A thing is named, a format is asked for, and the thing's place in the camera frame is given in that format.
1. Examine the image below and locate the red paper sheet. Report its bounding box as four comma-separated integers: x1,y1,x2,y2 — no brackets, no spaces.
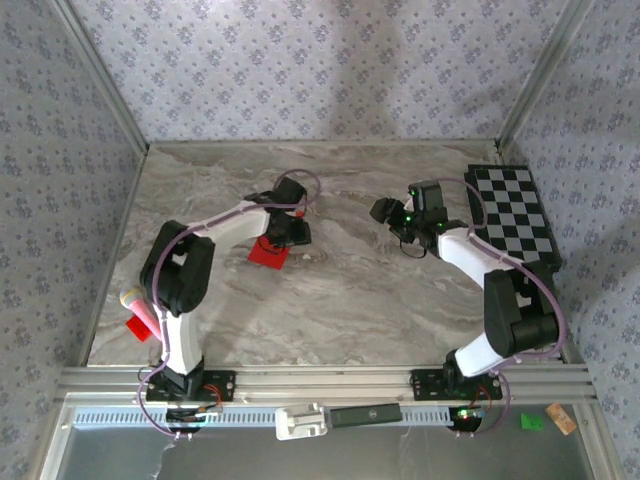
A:
247,237,292,272

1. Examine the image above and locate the steel sheet panel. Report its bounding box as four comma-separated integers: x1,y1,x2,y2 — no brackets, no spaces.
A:
39,399,621,480

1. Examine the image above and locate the aluminium table edge strip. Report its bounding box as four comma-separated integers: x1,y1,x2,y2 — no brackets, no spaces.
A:
147,139,501,149

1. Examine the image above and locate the black and grey chessboard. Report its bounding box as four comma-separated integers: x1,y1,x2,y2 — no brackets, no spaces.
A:
463,164,564,274

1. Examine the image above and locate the pink toy microphone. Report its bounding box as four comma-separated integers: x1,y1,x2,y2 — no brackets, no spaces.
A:
118,288,166,344

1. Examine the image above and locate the small red block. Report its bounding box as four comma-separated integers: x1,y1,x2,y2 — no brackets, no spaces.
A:
125,315,154,343

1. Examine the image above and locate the white plastic holder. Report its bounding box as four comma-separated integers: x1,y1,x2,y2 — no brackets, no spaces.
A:
274,402,329,441

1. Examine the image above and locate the black rectangular device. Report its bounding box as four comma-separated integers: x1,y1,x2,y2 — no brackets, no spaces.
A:
327,403,404,430

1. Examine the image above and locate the black round controller board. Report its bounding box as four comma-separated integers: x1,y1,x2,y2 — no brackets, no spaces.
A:
448,405,487,435
164,407,209,437

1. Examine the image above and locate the small brown object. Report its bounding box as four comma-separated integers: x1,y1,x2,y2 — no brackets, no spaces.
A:
544,403,578,436

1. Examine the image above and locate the thin black right gripper cable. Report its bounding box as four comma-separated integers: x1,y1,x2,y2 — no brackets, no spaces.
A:
398,238,429,261

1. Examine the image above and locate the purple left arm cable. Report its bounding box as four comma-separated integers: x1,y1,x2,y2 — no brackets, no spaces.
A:
135,168,322,441

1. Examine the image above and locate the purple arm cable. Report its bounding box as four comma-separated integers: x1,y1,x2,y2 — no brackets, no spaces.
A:
135,168,322,441
434,177,569,441

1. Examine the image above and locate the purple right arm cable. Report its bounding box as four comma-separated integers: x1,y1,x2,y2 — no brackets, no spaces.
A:
434,177,569,441

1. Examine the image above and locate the aluminium front rail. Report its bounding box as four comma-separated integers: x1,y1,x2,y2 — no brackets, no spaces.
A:
54,364,599,404

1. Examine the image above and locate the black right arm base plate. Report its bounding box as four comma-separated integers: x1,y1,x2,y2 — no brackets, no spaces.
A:
410,368,503,402

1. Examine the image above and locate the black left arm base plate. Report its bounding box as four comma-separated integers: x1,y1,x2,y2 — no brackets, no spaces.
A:
145,368,237,403

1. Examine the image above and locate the aluminium frame post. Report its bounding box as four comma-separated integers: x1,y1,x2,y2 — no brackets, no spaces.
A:
49,0,152,154
494,0,597,151

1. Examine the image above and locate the grey slotted cable duct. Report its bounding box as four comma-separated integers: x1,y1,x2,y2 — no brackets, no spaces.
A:
72,405,489,429

